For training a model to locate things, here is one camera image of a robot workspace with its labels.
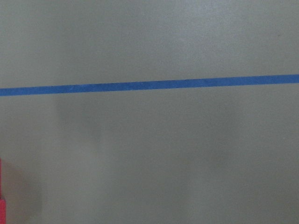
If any red cube block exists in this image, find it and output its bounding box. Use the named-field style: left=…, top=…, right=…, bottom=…
left=0, top=157, right=7, bottom=224

